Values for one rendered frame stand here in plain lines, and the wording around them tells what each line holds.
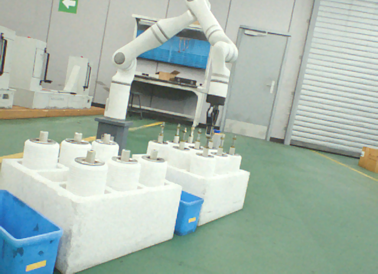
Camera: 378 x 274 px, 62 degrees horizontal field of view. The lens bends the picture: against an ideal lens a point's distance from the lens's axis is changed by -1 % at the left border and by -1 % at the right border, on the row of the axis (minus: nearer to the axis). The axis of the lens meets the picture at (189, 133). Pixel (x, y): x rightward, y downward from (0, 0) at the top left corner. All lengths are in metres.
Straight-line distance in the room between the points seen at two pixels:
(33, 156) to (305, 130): 5.90
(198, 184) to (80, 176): 0.53
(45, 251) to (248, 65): 5.97
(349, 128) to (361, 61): 1.27
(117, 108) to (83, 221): 0.81
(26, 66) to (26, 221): 2.98
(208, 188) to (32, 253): 0.67
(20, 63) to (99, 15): 3.56
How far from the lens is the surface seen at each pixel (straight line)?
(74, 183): 0.83
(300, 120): 6.53
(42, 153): 1.01
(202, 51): 6.40
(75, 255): 0.84
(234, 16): 6.67
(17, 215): 0.95
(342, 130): 6.77
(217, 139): 1.68
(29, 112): 3.56
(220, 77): 1.24
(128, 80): 1.54
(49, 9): 7.62
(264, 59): 6.53
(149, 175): 0.98
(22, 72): 3.81
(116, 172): 0.89
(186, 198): 1.20
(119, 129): 1.51
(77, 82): 4.93
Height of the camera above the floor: 0.45
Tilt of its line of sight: 5 degrees down
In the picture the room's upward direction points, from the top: 11 degrees clockwise
